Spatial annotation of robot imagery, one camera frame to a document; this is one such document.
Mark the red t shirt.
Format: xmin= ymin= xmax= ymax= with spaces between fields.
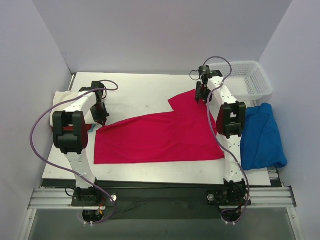
xmin=51 ymin=124 xmax=92 ymax=135
xmin=93 ymin=90 xmax=224 ymax=165

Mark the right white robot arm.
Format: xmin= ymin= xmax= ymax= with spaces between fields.
xmin=195 ymin=63 xmax=248 ymax=204

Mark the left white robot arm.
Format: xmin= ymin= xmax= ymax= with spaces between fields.
xmin=50 ymin=87 xmax=109 ymax=206

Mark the teal folded t shirt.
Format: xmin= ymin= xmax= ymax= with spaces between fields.
xmin=88 ymin=124 xmax=97 ymax=133

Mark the red folded t shirt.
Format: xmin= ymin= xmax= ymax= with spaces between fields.
xmin=51 ymin=124 xmax=92 ymax=135

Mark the cream folded t shirt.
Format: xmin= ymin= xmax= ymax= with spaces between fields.
xmin=49 ymin=91 xmax=78 ymax=127

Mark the white perforated plastic basket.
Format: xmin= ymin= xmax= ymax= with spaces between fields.
xmin=209 ymin=61 xmax=273 ymax=101

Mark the blue t shirt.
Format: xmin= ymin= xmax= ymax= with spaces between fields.
xmin=240 ymin=103 xmax=288 ymax=171

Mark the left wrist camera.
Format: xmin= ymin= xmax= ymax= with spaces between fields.
xmin=91 ymin=81 xmax=105 ymax=98

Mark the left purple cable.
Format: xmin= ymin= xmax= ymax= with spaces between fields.
xmin=29 ymin=79 xmax=119 ymax=224

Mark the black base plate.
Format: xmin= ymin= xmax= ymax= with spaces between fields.
xmin=71 ymin=181 xmax=251 ymax=222

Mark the aluminium mounting rail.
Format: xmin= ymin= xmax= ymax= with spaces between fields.
xmin=28 ymin=187 xmax=297 ymax=210

